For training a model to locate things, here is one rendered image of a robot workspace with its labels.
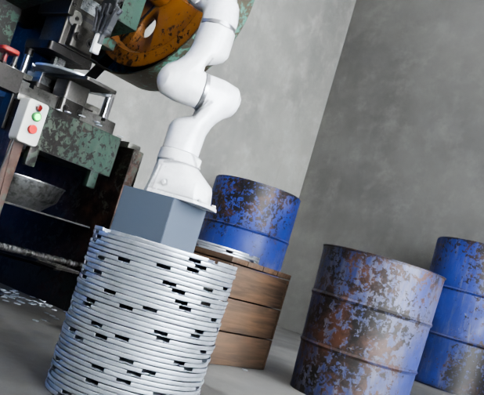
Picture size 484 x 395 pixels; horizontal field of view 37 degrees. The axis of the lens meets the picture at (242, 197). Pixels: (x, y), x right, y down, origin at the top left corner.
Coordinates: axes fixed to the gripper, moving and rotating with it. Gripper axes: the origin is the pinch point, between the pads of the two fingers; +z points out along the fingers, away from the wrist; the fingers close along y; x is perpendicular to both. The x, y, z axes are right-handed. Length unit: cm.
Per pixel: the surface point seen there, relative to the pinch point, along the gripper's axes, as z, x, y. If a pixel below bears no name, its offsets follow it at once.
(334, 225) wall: 8, 331, -92
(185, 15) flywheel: -28.5, 36.5, -2.7
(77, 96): 19.6, 0.3, -0.8
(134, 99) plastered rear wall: -18, 136, -134
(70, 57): 6.0, -0.1, -11.7
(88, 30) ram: -4.7, 0.4, -8.0
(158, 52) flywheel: -10.9, 33.0, -6.3
